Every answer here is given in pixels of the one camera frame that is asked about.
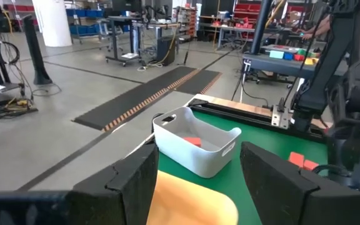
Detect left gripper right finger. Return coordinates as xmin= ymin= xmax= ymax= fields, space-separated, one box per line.
xmin=239 ymin=141 xmax=324 ymax=225

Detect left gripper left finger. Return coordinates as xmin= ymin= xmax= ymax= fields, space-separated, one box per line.
xmin=66 ymin=142 xmax=160 ymax=225

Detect person's forearm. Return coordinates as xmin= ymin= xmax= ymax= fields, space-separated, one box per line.
xmin=292 ymin=14 xmax=333 ymax=41

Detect green table mat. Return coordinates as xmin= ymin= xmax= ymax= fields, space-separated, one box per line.
xmin=157 ymin=109 xmax=329 ymax=225

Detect grey plastic bin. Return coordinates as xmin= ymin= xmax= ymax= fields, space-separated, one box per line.
xmin=152 ymin=106 xmax=243 ymax=179

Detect long black striped floor mat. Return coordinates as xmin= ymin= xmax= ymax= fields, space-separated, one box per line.
xmin=73 ymin=66 xmax=201 ymax=133

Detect grey side table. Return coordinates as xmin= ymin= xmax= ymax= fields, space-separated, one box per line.
xmin=241 ymin=43 xmax=351 ymax=81

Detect short black striped floor mat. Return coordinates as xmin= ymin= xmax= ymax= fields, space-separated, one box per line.
xmin=173 ymin=69 xmax=223 ymax=96

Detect cyan block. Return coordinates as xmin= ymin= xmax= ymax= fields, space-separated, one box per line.
xmin=269 ymin=49 xmax=285 ymax=60

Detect black computer tower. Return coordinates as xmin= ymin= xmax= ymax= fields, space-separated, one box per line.
xmin=156 ymin=35 xmax=178 ymax=67

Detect black rolling desk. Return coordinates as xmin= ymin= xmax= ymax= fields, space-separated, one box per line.
xmin=104 ymin=15 xmax=144 ymax=67

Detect dark blue pole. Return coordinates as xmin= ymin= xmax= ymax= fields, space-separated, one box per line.
xmin=249 ymin=0 xmax=274 ymax=56

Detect blue storage bins shelf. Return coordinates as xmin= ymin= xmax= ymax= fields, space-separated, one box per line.
xmin=66 ymin=8 xmax=131 ymax=36

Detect white round column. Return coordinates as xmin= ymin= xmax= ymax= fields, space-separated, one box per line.
xmin=31 ymin=0 xmax=73 ymax=48

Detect red bin rack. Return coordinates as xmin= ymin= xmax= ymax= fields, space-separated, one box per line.
xmin=232 ymin=2 xmax=263 ymax=41

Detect grey metal bracket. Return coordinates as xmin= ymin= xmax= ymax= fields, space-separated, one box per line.
xmin=271 ymin=104 xmax=291 ymax=129

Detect black table frame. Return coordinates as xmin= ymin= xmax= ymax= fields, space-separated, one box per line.
xmin=187 ymin=98 xmax=328 ymax=143

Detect black floor stand post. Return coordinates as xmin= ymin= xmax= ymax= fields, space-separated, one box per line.
xmin=22 ymin=14 xmax=54 ymax=86

